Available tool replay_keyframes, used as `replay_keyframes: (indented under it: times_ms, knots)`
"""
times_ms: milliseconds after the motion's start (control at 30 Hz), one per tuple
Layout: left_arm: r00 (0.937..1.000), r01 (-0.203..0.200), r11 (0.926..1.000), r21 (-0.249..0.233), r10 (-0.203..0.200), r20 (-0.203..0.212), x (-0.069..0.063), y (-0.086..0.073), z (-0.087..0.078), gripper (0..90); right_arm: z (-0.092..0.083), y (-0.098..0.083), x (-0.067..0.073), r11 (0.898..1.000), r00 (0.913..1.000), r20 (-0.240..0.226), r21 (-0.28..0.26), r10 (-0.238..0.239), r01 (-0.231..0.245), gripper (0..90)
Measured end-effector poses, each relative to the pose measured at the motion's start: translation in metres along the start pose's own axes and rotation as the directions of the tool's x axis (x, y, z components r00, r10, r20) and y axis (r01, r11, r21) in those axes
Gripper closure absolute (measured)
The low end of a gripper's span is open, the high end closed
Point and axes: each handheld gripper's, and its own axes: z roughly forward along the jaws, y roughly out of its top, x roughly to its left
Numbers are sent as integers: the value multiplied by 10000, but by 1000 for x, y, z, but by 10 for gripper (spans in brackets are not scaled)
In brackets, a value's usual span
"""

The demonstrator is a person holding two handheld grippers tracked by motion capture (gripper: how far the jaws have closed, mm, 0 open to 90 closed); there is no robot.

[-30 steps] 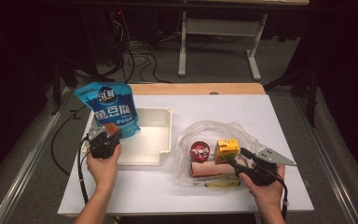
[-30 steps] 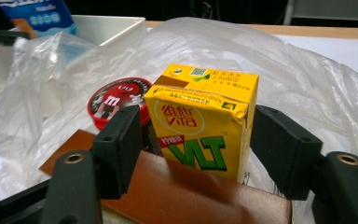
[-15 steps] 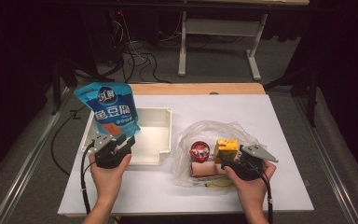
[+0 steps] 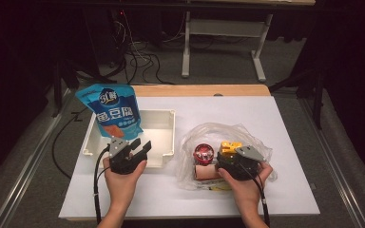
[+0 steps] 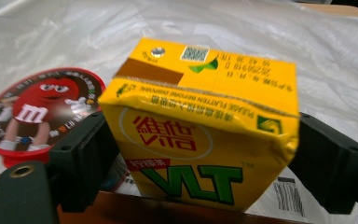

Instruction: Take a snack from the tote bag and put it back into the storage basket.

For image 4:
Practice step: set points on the blue snack pouch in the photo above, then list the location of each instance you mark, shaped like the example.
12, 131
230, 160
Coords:
114, 110

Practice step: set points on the aluminium floor rail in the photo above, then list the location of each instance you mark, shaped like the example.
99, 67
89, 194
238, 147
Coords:
28, 161
332, 158

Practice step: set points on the black metal stand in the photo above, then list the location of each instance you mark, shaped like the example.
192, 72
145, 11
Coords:
58, 79
318, 91

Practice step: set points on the clear plastic shopping bag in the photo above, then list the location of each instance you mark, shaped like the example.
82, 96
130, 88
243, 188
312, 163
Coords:
212, 133

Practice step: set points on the white plastic bin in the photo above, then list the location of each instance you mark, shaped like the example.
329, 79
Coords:
158, 136

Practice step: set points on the person's right hand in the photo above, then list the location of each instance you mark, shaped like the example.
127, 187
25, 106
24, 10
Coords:
248, 191

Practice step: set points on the white board sheet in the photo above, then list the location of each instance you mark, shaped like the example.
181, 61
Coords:
171, 196

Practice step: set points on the yellow drink carton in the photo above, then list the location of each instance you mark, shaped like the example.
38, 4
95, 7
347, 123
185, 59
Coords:
229, 148

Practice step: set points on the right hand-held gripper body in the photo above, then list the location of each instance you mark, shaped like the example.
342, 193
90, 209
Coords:
244, 167

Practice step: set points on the pink sausage packet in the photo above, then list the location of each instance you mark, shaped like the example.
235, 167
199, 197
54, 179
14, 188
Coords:
206, 172

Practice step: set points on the red-lidded jar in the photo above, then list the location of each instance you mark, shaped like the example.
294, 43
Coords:
203, 153

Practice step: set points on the person's left hand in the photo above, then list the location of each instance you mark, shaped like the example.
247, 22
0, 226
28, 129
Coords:
122, 188

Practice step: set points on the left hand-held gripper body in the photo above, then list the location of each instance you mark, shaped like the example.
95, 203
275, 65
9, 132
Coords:
122, 158

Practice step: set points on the white-legged desk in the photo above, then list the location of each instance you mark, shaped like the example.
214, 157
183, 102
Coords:
225, 28

